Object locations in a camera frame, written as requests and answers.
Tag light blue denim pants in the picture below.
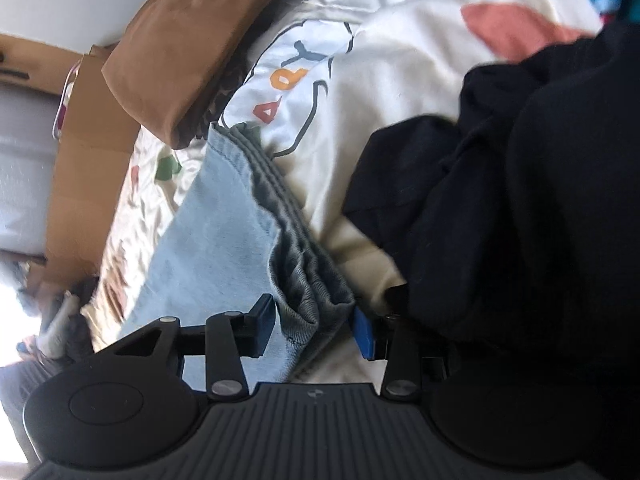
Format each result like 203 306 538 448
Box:
120 124 356 385

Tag black garment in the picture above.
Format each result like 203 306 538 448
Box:
66 275 99 362

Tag person black clothing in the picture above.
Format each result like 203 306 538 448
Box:
343 22 639 479

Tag grey neck pillow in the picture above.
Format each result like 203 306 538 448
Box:
36 292 80 360

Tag brown cardboard sheet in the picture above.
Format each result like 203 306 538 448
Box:
1 35 139 287

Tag cream cartoon bear bedsheet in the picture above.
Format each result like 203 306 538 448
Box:
82 0 602 387

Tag folded brown garment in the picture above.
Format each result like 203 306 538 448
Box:
102 0 271 148

